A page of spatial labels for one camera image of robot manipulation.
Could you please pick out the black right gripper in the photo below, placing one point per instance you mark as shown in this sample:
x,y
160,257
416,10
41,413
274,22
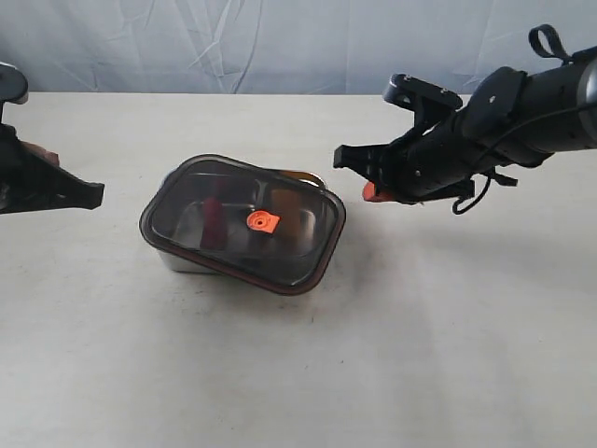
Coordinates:
x,y
414,168

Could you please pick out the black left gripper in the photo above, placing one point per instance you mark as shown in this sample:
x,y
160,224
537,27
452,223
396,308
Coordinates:
x,y
33,180

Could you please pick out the dark transparent lunch box lid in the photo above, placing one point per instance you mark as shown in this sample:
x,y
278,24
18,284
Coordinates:
x,y
294,277

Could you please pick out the stainless steel lunch box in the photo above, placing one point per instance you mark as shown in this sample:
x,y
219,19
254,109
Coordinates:
x,y
251,225

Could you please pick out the red sausage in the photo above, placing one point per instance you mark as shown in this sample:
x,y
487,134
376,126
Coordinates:
x,y
215,228

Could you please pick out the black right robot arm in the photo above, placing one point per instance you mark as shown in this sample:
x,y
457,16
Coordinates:
x,y
512,118

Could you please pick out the blue-grey backdrop cloth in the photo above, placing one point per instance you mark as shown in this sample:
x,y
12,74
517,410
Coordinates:
x,y
298,47

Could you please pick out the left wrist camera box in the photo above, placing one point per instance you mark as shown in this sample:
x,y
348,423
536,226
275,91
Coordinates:
x,y
14,86

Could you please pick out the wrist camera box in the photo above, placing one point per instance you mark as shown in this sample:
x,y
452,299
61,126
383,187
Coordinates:
x,y
429,103
14,86

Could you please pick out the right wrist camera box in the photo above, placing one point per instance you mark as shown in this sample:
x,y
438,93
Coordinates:
x,y
429,103

